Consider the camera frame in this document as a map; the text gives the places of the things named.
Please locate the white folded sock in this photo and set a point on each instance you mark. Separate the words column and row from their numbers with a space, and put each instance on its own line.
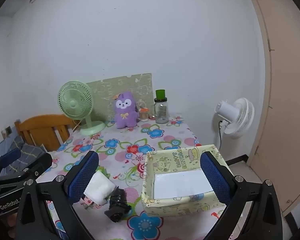
column 100, row 187

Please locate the wooden chair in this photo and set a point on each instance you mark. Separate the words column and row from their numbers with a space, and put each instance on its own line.
column 40, row 127

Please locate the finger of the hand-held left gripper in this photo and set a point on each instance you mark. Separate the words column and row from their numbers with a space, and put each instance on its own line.
column 38, row 166
column 10, row 156

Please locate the dark rolled sock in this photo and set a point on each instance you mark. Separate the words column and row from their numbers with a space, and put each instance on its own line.
column 117, row 202

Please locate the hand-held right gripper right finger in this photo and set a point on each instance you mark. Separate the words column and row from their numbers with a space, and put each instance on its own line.
column 215, row 177

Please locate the floral tablecloth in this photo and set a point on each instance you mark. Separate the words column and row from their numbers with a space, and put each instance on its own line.
column 140, row 135

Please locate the purple plush toy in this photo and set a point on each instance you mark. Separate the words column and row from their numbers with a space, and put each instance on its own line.
column 126, row 115

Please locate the white standing fan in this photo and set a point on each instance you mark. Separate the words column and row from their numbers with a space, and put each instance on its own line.
column 240, row 120

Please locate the green patterned board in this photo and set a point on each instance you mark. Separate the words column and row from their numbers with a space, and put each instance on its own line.
column 130, row 85

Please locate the beige door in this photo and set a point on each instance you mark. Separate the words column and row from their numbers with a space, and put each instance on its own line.
column 285, row 105

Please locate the yellow-green cartoon fabric box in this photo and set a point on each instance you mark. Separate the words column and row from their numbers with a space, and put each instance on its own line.
column 165, row 162

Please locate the glass mug jar green lid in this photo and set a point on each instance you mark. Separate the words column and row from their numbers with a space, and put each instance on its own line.
column 161, row 110

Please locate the green desk fan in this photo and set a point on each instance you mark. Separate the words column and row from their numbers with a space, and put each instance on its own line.
column 75, row 102

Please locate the small jar orange lid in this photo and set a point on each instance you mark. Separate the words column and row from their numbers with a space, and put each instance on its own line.
column 143, row 115

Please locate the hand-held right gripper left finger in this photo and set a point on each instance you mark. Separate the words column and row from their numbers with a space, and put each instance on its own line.
column 82, row 177

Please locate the blue grey plaid cloth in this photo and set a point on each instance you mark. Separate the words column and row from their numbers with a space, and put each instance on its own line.
column 27, row 151

